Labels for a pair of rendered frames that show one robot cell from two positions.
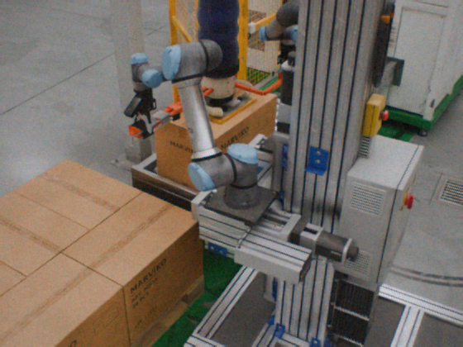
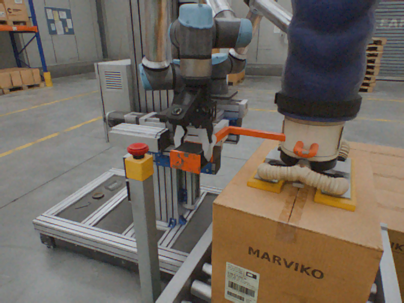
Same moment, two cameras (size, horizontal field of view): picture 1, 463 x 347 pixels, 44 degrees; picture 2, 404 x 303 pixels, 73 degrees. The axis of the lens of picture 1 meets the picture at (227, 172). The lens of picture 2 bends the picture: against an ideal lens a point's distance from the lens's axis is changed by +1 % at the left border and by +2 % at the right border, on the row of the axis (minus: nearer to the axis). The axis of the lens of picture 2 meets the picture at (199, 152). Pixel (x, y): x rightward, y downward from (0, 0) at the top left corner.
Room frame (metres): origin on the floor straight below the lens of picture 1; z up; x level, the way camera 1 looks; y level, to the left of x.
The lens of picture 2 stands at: (3.55, -0.40, 1.37)
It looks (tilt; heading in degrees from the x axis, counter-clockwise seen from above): 23 degrees down; 173
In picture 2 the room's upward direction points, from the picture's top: straight up
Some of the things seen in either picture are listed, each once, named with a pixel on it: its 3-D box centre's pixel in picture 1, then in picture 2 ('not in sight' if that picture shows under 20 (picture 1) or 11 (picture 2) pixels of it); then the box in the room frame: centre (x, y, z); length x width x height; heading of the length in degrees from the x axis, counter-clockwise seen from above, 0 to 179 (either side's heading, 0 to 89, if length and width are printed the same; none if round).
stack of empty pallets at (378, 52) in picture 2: not in sight; (353, 64); (-3.72, 4.84, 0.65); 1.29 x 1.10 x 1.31; 152
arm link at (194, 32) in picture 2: not in sight; (195, 32); (2.87, -0.32, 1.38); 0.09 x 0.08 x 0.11; 10
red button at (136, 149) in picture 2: not in sight; (138, 151); (2.71, -0.49, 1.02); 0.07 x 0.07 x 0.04
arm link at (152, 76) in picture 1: (153, 75); not in sight; (2.24, 0.32, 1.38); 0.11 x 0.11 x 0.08; 31
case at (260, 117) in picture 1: (217, 136); (296, 221); (2.79, 0.06, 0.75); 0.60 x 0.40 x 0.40; 145
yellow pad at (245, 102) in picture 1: (231, 106); (276, 161); (2.74, -0.02, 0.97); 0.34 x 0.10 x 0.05; 145
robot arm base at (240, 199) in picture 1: (241, 187); (217, 84); (1.83, -0.06, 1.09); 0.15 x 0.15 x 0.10
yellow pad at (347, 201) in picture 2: not in sight; (338, 172); (2.85, 0.13, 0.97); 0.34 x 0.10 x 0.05; 145
